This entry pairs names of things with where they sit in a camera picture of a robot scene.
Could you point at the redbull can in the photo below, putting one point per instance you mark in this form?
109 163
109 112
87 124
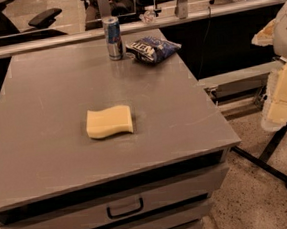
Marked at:
113 37

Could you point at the black stand base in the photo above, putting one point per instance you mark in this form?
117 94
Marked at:
262 160

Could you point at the grey drawer cabinet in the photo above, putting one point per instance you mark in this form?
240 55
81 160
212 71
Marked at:
54 176

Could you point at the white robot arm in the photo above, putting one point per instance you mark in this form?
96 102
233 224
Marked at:
280 33

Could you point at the yellow sponge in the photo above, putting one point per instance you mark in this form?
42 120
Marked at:
114 120

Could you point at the blue chip bag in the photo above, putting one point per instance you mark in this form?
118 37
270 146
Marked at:
151 50

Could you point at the black drawer handle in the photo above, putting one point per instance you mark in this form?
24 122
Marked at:
121 209

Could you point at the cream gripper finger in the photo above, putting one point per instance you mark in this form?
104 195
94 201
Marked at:
265 36
274 114

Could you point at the crumpled plastic wrapper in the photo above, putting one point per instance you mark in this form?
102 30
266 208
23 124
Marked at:
148 17

